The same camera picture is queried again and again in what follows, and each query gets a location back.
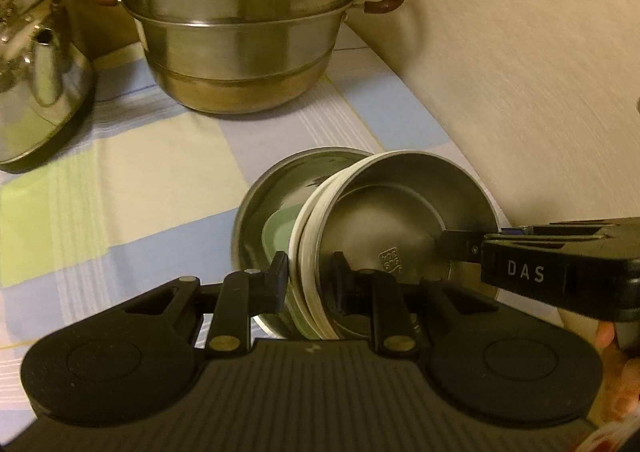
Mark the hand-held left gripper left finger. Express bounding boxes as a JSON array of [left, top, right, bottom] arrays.
[[120, 251, 291, 359]]

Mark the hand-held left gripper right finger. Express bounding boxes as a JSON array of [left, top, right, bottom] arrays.
[[331, 252, 501, 359]]

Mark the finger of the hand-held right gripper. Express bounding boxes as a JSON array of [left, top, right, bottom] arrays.
[[437, 229, 483, 265], [500, 218, 640, 239]]

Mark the cream ridged round bowl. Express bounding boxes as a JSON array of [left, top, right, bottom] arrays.
[[287, 151, 386, 340]]

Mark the green square plate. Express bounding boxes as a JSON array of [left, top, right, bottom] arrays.
[[260, 209, 311, 333]]

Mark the straight-sided stainless steel bowl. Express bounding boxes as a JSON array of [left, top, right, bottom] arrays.
[[320, 151, 501, 333]]

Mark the round stainless steel plate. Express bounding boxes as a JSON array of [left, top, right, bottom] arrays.
[[231, 147, 376, 338]]

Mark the person's right hand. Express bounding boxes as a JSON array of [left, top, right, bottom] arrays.
[[595, 319, 640, 425]]

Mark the checked pastel tablecloth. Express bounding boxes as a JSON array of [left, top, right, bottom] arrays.
[[0, 25, 566, 383]]

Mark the stainless steel steamer pot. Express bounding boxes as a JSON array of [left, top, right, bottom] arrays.
[[82, 0, 430, 114]]

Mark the stainless steel kettle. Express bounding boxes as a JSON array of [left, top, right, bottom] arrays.
[[0, 0, 96, 173]]

